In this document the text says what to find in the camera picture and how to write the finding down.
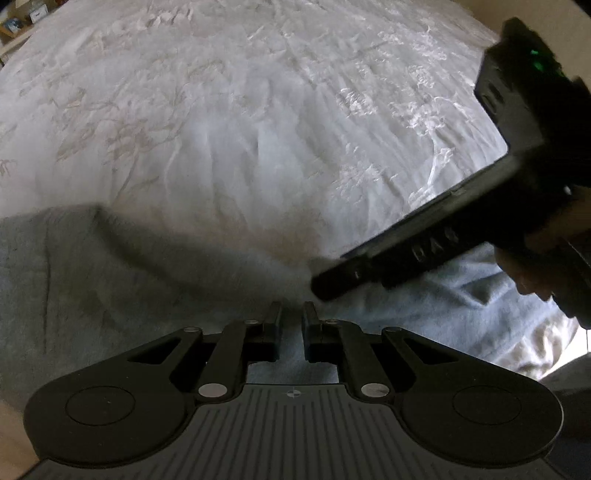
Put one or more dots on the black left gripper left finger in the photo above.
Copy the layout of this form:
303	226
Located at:
241	344

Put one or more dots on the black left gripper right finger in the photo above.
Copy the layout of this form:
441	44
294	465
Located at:
344	345

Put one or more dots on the grey sweatpants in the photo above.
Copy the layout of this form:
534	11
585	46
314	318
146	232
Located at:
82	284

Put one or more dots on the person's right hand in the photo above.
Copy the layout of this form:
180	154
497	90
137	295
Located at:
555	262

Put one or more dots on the white embroidered bedspread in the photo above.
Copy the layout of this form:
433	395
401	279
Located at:
299	128

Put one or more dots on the wooden bedside shelf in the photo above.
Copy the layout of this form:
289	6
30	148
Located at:
18	18

